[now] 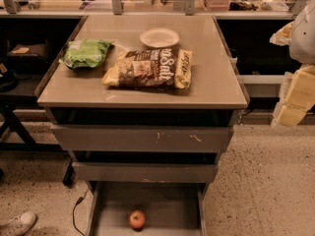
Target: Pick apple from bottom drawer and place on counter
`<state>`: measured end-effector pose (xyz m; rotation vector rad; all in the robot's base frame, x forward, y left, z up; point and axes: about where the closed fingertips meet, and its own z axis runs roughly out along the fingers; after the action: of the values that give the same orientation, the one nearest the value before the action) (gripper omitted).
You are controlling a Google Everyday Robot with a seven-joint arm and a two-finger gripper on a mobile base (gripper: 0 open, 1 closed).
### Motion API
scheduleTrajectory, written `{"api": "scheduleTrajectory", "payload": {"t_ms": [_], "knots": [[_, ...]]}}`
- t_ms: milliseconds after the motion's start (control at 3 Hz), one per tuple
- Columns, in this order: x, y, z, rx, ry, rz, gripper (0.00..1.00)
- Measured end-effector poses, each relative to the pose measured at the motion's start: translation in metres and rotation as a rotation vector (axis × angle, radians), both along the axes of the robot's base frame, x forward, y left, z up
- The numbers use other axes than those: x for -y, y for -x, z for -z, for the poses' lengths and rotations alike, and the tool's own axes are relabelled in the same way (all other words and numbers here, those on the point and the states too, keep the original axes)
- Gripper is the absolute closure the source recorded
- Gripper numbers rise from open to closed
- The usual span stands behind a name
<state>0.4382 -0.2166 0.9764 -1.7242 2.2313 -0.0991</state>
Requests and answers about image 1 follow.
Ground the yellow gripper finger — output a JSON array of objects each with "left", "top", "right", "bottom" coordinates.
[
  {"left": 272, "top": 64, "right": 315, "bottom": 127},
  {"left": 270, "top": 22, "right": 293, "bottom": 46}
]

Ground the red apple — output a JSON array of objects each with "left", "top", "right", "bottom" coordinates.
[{"left": 128, "top": 209, "right": 146, "bottom": 229}]

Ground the grey drawer cabinet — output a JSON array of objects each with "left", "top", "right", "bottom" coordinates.
[{"left": 37, "top": 15, "right": 248, "bottom": 191}]

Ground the grey middle drawer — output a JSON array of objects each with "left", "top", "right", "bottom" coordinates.
[{"left": 72, "top": 162, "right": 218, "bottom": 183}]

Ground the grey open bottom drawer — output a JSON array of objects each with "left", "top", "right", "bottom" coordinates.
[{"left": 86, "top": 182, "right": 207, "bottom": 236}]

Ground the grey top drawer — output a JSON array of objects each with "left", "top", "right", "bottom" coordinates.
[{"left": 51, "top": 125, "right": 233, "bottom": 152}]

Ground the white paper bowl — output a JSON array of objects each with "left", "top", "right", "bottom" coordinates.
[{"left": 140, "top": 28, "right": 179, "bottom": 48}]

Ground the brown yellow sea salt bag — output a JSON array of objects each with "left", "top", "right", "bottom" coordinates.
[{"left": 102, "top": 48, "right": 193, "bottom": 89}]

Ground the green chip bag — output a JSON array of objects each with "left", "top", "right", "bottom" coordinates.
[{"left": 59, "top": 38, "right": 112, "bottom": 70}]

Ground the dark box on shelf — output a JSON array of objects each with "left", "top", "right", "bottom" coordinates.
[{"left": 7, "top": 44, "right": 47, "bottom": 62}]

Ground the white sneaker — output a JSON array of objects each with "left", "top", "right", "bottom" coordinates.
[{"left": 0, "top": 211, "right": 37, "bottom": 236}]

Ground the black floor cable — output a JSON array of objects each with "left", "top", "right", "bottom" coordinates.
[{"left": 72, "top": 188, "right": 91, "bottom": 236}]

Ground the black table frame left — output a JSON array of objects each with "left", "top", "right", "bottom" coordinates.
[{"left": 0, "top": 98, "right": 76, "bottom": 186}]

